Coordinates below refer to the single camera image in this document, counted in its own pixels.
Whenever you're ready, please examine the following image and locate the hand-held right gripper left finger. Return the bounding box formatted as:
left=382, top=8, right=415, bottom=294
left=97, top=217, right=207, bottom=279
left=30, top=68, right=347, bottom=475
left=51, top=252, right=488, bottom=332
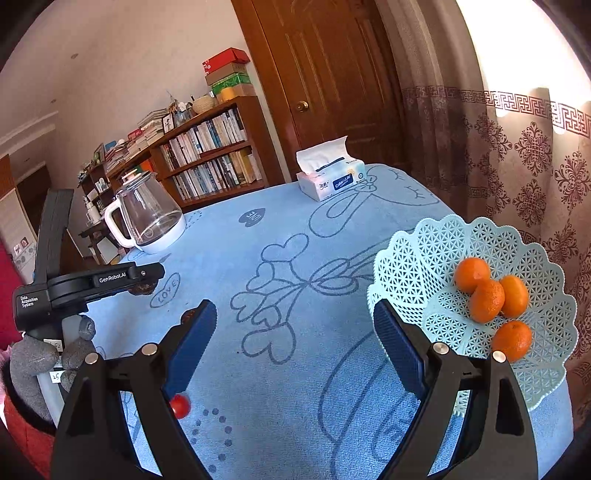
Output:
left=50, top=299, right=218, bottom=480

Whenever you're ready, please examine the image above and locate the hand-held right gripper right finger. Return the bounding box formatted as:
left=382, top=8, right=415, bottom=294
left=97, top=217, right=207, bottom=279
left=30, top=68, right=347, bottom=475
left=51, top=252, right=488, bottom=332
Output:
left=373, top=299, right=539, bottom=480

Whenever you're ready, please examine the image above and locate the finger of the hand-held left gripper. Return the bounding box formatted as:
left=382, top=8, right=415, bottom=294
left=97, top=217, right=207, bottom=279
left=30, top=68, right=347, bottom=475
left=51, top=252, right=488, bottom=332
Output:
left=34, top=188, right=75, bottom=284
left=124, top=262, right=165, bottom=289

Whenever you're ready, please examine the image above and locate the red tomato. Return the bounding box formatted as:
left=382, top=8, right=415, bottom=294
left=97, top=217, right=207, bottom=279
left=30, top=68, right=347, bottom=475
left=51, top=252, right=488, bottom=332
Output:
left=168, top=394, right=191, bottom=420

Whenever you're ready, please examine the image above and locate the small orange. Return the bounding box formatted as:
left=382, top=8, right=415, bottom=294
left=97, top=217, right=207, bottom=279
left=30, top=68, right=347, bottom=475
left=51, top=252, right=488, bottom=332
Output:
left=499, top=275, right=530, bottom=318
left=469, top=279, right=506, bottom=324

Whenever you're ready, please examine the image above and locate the large orange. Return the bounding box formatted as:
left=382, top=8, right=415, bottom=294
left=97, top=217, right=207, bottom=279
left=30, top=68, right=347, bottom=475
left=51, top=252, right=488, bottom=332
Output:
left=454, top=257, right=491, bottom=294
left=491, top=320, right=533, bottom=363

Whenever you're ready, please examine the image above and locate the teal plastic lattice basket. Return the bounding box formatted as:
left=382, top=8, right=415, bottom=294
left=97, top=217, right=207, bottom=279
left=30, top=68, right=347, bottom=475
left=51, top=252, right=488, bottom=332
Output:
left=367, top=215, right=578, bottom=413

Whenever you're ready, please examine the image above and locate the person's left forearm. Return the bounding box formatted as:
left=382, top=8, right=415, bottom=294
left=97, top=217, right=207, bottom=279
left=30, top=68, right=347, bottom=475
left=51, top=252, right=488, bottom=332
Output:
left=0, top=392, right=57, bottom=478

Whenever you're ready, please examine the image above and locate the person's left hand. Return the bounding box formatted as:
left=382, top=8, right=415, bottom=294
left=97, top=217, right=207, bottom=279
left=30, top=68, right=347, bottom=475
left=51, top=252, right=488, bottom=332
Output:
left=8, top=315, right=97, bottom=423

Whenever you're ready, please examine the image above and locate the wooden side desk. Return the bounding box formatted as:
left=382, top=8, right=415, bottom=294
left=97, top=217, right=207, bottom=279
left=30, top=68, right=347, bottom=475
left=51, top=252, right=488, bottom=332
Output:
left=79, top=220, right=127, bottom=266

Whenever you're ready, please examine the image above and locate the small open wooden shelf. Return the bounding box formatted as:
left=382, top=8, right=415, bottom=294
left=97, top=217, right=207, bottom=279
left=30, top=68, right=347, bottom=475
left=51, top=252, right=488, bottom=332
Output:
left=76, top=161, right=122, bottom=217

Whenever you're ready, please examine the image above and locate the stack of books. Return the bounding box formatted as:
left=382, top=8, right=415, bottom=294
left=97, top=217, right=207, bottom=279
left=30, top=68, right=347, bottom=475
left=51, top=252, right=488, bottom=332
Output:
left=105, top=108, right=168, bottom=162

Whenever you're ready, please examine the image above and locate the wooden bookshelf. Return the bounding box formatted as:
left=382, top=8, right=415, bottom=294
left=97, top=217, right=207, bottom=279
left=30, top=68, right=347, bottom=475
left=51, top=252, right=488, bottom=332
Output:
left=104, top=95, right=269, bottom=209

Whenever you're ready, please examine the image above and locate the white tissue pack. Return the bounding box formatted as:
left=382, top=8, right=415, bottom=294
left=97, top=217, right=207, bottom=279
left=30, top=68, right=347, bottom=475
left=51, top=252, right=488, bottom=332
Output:
left=295, top=136, right=369, bottom=203

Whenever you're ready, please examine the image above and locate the green box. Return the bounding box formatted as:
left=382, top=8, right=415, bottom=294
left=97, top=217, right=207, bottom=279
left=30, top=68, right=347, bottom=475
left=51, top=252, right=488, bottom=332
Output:
left=211, top=73, right=254, bottom=96

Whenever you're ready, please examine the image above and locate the brown cardboard box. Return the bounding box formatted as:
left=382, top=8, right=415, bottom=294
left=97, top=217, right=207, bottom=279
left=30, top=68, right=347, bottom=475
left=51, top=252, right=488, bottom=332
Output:
left=205, top=62, right=249, bottom=87

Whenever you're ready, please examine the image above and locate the patterned brown curtain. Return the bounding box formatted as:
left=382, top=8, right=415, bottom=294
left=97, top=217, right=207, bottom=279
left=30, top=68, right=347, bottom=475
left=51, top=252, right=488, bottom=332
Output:
left=376, top=0, right=591, bottom=416

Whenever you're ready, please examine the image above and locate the red box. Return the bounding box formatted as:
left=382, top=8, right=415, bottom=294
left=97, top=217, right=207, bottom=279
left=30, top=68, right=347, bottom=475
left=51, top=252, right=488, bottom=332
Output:
left=202, top=47, right=251, bottom=75

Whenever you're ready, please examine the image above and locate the brown wooden door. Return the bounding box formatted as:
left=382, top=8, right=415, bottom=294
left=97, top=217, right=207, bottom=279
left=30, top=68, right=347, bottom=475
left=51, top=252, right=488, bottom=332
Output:
left=231, top=0, right=409, bottom=185

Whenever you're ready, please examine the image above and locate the glass kettle with white handle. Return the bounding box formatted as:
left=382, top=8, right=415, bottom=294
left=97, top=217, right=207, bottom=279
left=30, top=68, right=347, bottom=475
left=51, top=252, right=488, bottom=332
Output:
left=104, top=168, right=187, bottom=254

